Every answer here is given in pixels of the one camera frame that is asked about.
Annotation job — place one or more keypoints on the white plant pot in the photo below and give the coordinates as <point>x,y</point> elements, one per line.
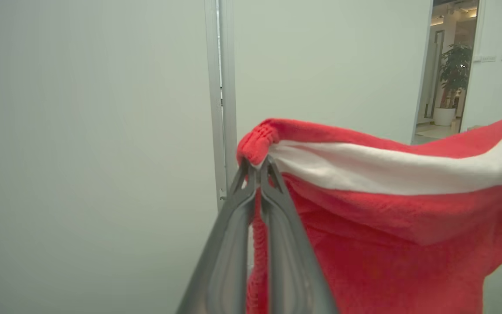
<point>445,117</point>

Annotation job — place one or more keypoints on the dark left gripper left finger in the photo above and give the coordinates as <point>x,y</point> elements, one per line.
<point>225,261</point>

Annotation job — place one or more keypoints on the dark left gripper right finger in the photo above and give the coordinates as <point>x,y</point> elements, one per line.
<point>290,270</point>

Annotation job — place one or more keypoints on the grey metal partition post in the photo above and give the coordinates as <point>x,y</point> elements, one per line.
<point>227,87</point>

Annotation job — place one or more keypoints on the green potted plant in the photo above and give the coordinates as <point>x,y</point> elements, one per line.
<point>456,69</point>

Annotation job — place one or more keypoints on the red shorts white stripes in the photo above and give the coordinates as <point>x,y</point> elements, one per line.
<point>386,261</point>

